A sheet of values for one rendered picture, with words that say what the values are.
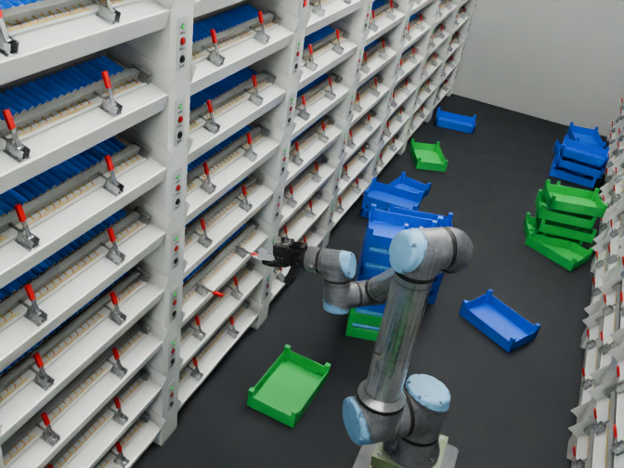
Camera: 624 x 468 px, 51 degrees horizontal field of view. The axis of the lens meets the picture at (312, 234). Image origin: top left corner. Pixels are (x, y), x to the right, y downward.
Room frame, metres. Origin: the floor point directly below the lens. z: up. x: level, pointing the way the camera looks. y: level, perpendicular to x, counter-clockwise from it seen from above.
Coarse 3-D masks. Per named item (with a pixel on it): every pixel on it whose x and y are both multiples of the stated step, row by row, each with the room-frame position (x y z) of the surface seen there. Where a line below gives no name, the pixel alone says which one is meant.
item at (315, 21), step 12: (312, 0) 2.41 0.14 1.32; (324, 0) 2.52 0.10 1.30; (336, 0) 2.58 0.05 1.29; (348, 0) 2.60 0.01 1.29; (360, 0) 2.71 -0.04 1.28; (312, 12) 2.36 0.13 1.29; (324, 12) 2.37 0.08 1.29; (336, 12) 2.47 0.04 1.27; (348, 12) 2.63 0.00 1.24; (312, 24) 2.26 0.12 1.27; (324, 24) 2.39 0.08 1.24
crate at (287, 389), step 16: (288, 352) 1.95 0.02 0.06; (272, 368) 1.86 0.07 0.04; (288, 368) 1.92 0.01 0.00; (304, 368) 1.93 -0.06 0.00; (320, 368) 1.91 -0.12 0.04; (256, 384) 1.75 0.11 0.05; (272, 384) 1.81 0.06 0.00; (288, 384) 1.83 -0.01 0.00; (304, 384) 1.84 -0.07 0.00; (320, 384) 1.83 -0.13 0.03; (256, 400) 1.68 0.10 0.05; (272, 400) 1.73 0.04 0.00; (288, 400) 1.75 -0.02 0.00; (304, 400) 1.76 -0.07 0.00; (272, 416) 1.65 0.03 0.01; (288, 416) 1.63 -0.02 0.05
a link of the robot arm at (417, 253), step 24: (408, 240) 1.45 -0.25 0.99; (432, 240) 1.46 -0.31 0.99; (408, 264) 1.41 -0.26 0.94; (432, 264) 1.43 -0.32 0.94; (408, 288) 1.42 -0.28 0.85; (384, 312) 1.46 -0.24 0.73; (408, 312) 1.42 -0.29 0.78; (384, 336) 1.43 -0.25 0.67; (408, 336) 1.41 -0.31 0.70; (384, 360) 1.41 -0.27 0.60; (408, 360) 1.42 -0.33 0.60; (360, 384) 1.46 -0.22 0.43; (384, 384) 1.39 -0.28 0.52; (360, 408) 1.39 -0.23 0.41; (384, 408) 1.38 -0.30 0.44; (408, 408) 1.44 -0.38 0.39; (360, 432) 1.34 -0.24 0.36; (384, 432) 1.37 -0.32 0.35; (408, 432) 1.40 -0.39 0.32
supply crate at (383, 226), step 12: (372, 204) 2.36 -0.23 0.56; (372, 216) 2.35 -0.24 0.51; (384, 216) 2.37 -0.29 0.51; (396, 216) 2.37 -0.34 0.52; (408, 216) 2.36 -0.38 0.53; (372, 228) 2.18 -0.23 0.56; (384, 228) 2.31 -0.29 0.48; (396, 228) 2.33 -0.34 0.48; (408, 228) 2.35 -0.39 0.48; (372, 240) 2.17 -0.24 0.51; (384, 240) 2.17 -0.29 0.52
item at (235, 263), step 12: (252, 216) 2.14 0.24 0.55; (264, 228) 2.12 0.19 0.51; (252, 240) 2.05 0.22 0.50; (264, 240) 2.08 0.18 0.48; (252, 252) 1.99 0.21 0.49; (228, 264) 1.88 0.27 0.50; (240, 264) 1.91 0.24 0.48; (216, 276) 1.80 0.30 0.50; (228, 276) 1.83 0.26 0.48; (216, 288) 1.75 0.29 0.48; (192, 300) 1.65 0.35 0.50; (204, 300) 1.68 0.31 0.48; (192, 312) 1.61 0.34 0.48
